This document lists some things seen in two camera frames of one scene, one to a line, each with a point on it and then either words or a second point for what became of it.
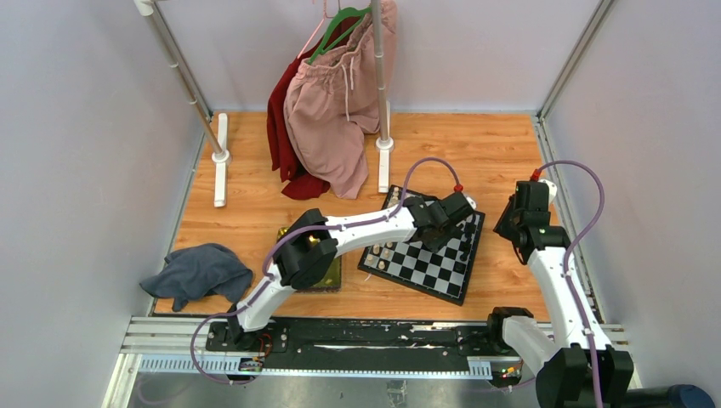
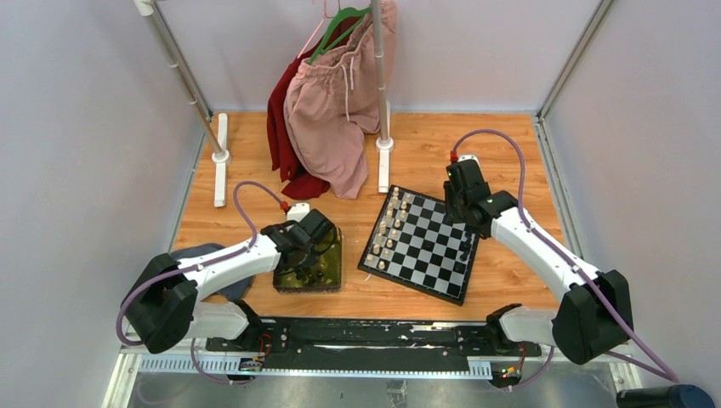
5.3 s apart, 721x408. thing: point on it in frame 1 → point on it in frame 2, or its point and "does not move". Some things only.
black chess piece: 465,244 does not move
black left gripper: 435,244 → 312,252
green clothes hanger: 345,14 does not move
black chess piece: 464,256 does not move
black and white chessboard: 444,273 does not move
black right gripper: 502,227 → 451,215
